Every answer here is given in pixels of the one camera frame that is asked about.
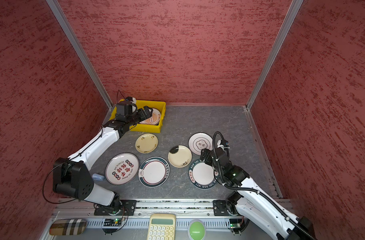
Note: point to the green circuit board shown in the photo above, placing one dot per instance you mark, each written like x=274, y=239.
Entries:
x=111, y=223
x=235, y=223

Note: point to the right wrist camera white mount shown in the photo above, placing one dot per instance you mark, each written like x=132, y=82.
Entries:
x=223, y=144

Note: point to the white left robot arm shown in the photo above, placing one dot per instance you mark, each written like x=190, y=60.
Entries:
x=71, y=176

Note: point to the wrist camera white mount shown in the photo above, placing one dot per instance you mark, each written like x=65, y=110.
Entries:
x=223, y=144
x=131, y=99

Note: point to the left green circuit board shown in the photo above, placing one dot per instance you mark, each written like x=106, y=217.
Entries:
x=111, y=223

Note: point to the silver corner wall strip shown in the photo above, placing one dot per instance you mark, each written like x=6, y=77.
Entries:
x=71, y=36
x=279, y=40

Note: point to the green banded HAO SHI plate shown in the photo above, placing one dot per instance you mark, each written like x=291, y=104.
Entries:
x=201, y=175

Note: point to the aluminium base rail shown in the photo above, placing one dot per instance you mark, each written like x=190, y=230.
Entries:
x=135, y=214

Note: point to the right green circuit board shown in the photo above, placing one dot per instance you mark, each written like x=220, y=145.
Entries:
x=235, y=223

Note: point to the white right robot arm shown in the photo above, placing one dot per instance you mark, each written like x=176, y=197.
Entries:
x=252, y=202

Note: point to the white plate green red rim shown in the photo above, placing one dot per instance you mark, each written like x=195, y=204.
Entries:
x=153, y=172

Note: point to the yellow plastic bin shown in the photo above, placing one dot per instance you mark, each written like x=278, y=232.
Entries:
x=152, y=127

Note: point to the cream plate with black blotch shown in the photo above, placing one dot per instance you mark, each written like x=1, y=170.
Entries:
x=179, y=156

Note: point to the white plate orange sunburst design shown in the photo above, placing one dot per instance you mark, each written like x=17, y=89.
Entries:
x=154, y=120

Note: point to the light blue cup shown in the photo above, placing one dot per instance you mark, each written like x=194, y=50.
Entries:
x=98, y=177

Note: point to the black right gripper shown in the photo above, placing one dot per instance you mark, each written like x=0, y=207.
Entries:
x=203, y=156

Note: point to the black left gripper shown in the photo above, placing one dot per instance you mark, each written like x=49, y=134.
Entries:
x=143, y=117

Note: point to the silver left corner wall strip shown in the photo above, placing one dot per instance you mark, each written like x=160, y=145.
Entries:
x=71, y=36

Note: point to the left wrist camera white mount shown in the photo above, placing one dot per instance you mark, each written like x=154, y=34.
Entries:
x=131, y=99

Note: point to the plaid fabric pouch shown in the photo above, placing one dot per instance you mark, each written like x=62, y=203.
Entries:
x=68, y=227

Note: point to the white plate with quatrefoil design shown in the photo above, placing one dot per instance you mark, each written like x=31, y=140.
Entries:
x=198, y=142

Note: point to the white plate red characters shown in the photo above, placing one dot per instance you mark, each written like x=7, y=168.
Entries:
x=122, y=169

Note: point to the small cream plate with calligraphy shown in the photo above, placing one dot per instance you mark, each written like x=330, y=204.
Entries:
x=146, y=143

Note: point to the green round push button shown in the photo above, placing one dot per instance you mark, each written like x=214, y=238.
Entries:
x=196, y=230

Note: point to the silver right corner wall strip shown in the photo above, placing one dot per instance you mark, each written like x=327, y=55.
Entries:
x=279, y=40

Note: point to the yellow calculator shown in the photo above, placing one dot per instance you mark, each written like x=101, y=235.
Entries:
x=161, y=227

